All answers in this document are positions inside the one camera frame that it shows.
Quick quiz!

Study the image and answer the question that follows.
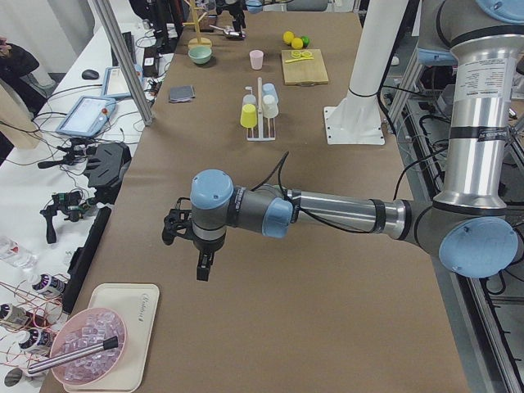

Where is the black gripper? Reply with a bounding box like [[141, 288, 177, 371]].
[[192, 235, 225, 281]]

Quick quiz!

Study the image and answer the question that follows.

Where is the pink plastic cup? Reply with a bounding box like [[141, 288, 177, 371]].
[[249, 49, 264, 70]]

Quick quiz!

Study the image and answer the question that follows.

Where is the yellow cup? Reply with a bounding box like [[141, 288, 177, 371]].
[[240, 104, 258, 129]]

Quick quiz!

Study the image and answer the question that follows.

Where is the white cup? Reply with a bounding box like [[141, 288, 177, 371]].
[[262, 94, 279, 119]]

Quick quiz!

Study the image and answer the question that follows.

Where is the grey cup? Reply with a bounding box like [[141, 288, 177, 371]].
[[242, 94, 257, 109]]

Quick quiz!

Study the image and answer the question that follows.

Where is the light blue cup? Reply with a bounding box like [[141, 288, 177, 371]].
[[262, 83, 278, 103]]

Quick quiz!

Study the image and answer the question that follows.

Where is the cream plastic tray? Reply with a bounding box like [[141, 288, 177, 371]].
[[52, 283, 160, 392]]

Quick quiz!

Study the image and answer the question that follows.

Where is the pink bowl with ice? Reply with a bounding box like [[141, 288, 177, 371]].
[[50, 307, 127, 386]]

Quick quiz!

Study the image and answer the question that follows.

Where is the grey folded cloth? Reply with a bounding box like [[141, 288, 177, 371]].
[[169, 85, 195, 103]]

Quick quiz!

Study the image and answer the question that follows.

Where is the teach pendant tablet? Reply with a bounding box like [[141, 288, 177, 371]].
[[101, 66, 131, 99], [56, 96, 116, 138]]

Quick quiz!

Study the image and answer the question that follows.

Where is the mint green bowl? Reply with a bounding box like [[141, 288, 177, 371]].
[[187, 45, 213, 65]]

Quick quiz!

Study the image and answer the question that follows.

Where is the bamboo cutting board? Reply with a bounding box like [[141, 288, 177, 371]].
[[281, 49, 329, 85]]

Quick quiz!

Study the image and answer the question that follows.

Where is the yellow plastic knife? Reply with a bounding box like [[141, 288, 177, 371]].
[[284, 57, 314, 64]]

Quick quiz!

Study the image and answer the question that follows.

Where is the black computer mouse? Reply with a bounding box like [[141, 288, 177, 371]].
[[81, 69, 100, 80]]

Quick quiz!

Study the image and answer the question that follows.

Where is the wooden mug tree stand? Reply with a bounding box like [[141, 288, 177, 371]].
[[183, 0, 212, 49]]

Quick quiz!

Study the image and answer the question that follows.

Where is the steel ice scoop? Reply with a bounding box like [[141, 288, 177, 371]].
[[210, 25, 246, 40]]

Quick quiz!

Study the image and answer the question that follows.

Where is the yellow lemon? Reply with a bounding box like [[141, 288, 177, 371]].
[[282, 31, 295, 45], [291, 37, 304, 50]]

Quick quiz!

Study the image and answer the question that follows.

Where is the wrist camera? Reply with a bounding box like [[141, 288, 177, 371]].
[[161, 196, 194, 246]]

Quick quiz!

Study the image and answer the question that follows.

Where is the metal scoop handle tool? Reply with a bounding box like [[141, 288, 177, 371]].
[[27, 336, 119, 376]]

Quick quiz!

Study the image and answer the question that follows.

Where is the white wire cup rack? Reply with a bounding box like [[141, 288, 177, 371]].
[[243, 77, 277, 142]]

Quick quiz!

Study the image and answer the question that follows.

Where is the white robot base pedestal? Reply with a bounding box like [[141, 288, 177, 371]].
[[323, 0, 418, 146]]

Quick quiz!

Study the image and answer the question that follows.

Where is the aluminium frame post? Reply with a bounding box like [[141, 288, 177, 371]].
[[92, 0, 153, 126]]

